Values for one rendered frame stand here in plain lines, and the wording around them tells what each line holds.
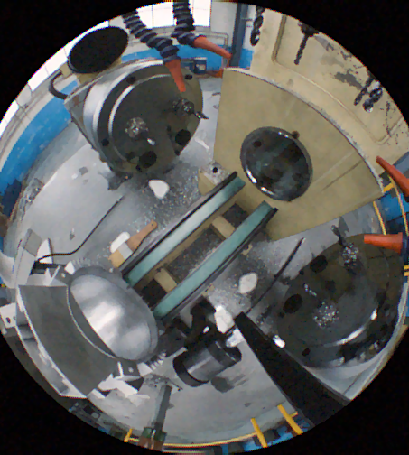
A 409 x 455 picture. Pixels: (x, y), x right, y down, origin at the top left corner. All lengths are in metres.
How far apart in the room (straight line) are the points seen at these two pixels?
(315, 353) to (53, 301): 0.28
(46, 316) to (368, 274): 0.35
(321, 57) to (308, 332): 0.45
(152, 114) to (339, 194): 0.34
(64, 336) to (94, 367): 0.04
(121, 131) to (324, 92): 0.37
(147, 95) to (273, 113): 0.20
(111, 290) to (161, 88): 0.37
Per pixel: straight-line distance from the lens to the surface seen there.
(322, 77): 0.34
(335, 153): 0.22
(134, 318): 0.29
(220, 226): 0.36
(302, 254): 0.52
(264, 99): 0.24
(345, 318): 0.22
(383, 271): 0.23
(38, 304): 0.16
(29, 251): 0.38
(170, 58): 0.19
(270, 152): 0.25
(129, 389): 0.22
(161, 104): 0.28
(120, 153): 0.28
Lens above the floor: 1.18
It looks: 75 degrees down
